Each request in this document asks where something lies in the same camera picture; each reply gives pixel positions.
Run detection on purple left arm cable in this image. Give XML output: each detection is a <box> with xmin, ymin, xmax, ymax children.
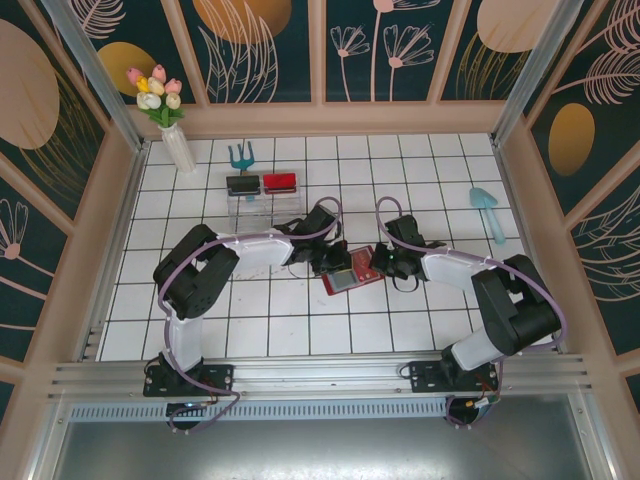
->
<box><xmin>157</xmin><ymin>197</ymin><xmax>344</xmax><ymax>435</ymax></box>

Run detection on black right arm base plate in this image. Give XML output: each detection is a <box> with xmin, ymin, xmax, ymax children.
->
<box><xmin>409</xmin><ymin>357</ymin><xmax>501</xmax><ymax>394</ymax></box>

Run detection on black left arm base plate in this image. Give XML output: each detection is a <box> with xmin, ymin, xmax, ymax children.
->
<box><xmin>143</xmin><ymin>363</ymin><xmax>236</xmax><ymax>399</ymax></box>

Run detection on teal garden fork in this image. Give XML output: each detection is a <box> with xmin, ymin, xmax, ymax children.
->
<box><xmin>227</xmin><ymin>142</ymin><xmax>257</xmax><ymax>203</ymax></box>

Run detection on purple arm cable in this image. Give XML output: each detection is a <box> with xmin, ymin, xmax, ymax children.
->
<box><xmin>157</xmin><ymin>197</ymin><xmax>344</xmax><ymax>435</ymax></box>
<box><xmin>374</xmin><ymin>196</ymin><xmax>571</xmax><ymax>429</ymax></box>

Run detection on aluminium frame post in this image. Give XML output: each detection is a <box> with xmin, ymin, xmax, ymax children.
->
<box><xmin>491</xmin><ymin>0</ymin><xmax>586</xmax><ymax>147</ymax></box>
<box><xmin>42</xmin><ymin>0</ymin><xmax>147</xmax><ymax>154</ymax></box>

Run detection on slotted grey cable duct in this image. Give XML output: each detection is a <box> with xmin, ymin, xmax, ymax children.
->
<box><xmin>67</xmin><ymin>397</ymin><xmax>451</xmax><ymax>422</ymax></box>

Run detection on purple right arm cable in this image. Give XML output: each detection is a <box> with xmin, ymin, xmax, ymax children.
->
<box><xmin>374</xmin><ymin>196</ymin><xmax>571</xmax><ymax>429</ymax></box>

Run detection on tulip bouquet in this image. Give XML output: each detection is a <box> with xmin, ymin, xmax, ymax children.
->
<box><xmin>125</xmin><ymin>63</ymin><xmax>186</xmax><ymax>129</ymax></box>

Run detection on clear acrylic card stand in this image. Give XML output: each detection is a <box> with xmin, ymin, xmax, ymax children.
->
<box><xmin>225</xmin><ymin>173</ymin><xmax>305</xmax><ymax>234</ymax></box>

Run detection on white ribbed vase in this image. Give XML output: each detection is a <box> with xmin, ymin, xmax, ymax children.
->
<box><xmin>158</xmin><ymin>124</ymin><xmax>197</xmax><ymax>174</ymax></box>

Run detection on aluminium mounting rail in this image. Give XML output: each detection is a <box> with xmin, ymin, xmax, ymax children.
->
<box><xmin>47</xmin><ymin>352</ymin><xmax>594</xmax><ymax>401</ymax></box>

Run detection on grey metal sheet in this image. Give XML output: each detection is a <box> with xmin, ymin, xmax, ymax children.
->
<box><xmin>29</xmin><ymin>394</ymin><xmax>617</xmax><ymax>480</ymax></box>

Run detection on light blue trowel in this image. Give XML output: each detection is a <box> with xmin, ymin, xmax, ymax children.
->
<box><xmin>468</xmin><ymin>187</ymin><xmax>507</xmax><ymax>246</ymax></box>

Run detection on red card holder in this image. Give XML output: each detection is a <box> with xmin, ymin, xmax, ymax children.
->
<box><xmin>322</xmin><ymin>247</ymin><xmax>386</xmax><ymax>297</ymax></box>

